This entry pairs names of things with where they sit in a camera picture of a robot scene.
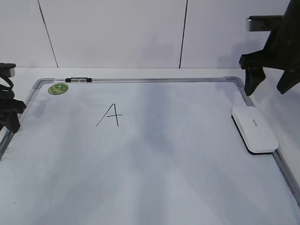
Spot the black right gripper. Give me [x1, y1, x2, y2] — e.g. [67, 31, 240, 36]
[239, 0, 300, 96]

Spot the green round magnet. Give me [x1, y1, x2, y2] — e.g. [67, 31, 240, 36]
[48, 83, 69, 96]

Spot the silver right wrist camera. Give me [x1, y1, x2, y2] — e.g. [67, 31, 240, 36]
[246, 15, 283, 32]

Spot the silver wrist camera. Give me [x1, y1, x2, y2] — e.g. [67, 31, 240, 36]
[246, 15, 283, 32]
[0, 63, 16, 78]

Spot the white magnetic whiteboard grey frame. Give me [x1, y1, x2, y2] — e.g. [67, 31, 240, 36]
[0, 77, 300, 225]

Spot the white whiteboard eraser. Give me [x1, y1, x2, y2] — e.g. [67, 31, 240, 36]
[231, 106, 279, 155]

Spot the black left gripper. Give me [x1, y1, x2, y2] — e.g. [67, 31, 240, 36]
[0, 99, 26, 133]

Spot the black silver board hanger clip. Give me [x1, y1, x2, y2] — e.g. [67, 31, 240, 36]
[65, 77, 92, 83]

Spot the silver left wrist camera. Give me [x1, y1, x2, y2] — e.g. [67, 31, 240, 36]
[0, 63, 16, 78]

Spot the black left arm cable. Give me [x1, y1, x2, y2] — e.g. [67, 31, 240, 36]
[0, 76, 16, 100]

